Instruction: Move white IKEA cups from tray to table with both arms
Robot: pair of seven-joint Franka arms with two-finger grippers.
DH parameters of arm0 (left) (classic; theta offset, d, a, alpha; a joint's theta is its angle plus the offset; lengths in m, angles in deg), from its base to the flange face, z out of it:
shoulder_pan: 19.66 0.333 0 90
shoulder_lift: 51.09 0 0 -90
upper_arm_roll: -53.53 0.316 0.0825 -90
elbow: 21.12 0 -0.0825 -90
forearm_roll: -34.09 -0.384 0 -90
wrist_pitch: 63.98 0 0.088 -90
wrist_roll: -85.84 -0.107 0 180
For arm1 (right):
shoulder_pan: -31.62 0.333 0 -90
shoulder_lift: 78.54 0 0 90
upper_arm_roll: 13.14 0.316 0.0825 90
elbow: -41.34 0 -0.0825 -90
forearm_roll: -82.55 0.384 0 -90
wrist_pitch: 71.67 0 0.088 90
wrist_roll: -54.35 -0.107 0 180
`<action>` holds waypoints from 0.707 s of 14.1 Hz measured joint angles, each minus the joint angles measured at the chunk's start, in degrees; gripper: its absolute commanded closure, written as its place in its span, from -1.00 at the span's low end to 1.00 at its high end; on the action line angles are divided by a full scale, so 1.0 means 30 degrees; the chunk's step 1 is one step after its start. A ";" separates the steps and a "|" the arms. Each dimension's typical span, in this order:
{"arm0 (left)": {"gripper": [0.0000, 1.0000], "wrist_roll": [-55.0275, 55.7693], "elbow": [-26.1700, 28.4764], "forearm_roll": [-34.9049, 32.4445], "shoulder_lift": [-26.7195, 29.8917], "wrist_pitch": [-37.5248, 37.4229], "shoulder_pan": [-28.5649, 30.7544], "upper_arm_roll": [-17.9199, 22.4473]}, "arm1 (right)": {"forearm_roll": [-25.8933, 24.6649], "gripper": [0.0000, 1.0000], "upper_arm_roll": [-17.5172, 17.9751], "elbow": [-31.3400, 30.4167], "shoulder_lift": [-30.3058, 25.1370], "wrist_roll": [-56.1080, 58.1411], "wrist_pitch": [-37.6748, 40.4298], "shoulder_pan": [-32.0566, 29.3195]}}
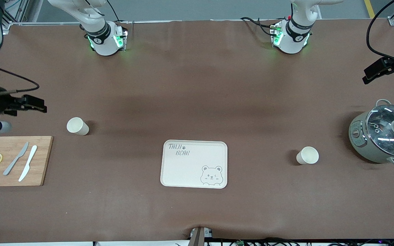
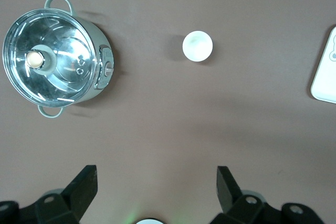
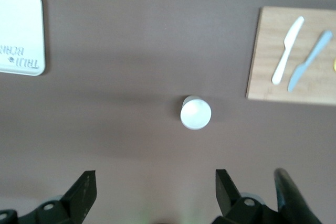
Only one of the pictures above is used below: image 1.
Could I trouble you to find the white plastic cup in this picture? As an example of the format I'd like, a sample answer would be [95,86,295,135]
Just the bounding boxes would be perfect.
[296,147,319,165]
[67,117,90,136]

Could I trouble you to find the grey plastic knife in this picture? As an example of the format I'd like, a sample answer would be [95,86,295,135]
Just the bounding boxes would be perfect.
[3,142,29,176]

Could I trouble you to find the white plastic knife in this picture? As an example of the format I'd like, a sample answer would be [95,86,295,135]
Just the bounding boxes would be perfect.
[18,145,38,182]

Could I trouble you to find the bamboo cutting board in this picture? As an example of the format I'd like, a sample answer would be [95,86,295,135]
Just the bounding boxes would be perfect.
[0,136,53,187]

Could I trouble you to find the glass pot lid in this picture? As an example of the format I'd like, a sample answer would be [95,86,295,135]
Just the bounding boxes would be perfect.
[365,105,394,158]

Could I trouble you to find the grey-green electric pot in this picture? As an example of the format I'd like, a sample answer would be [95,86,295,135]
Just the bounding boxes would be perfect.
[349,99,394,167]

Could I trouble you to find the white bear print tray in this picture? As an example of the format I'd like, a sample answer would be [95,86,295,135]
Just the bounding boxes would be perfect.
[160,140,228,189]

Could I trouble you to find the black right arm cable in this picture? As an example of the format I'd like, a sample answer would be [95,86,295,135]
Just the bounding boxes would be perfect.
[0,59,40,95]

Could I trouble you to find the aluminium profile frame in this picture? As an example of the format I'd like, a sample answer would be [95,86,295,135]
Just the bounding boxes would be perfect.
[2,0,26,35]

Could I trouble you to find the black right base cable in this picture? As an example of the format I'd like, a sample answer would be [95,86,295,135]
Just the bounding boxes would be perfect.
[106,0,122,23]

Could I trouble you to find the black left base cables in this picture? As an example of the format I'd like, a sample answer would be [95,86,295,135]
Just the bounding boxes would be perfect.
[240,16,277,37]

